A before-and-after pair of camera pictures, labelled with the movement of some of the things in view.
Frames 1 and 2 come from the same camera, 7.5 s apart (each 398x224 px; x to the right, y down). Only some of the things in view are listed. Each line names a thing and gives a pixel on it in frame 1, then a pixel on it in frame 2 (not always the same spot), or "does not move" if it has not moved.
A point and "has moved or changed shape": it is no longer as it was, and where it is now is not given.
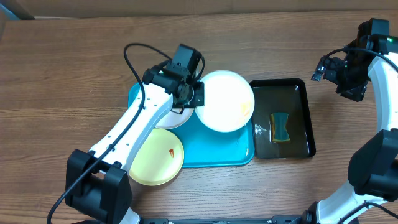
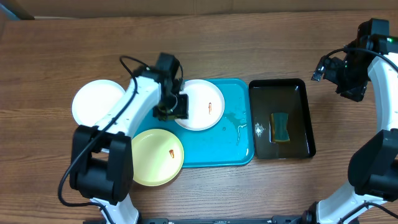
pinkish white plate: x=173 y=119 has moved or changed shape
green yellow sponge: x=279 y=132 does not move
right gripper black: x=351 y=93 does not move
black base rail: x=275 y=219 does not move
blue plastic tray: x=204 y=147 does not move
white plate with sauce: x=229 y=101 -> x=94 y=99
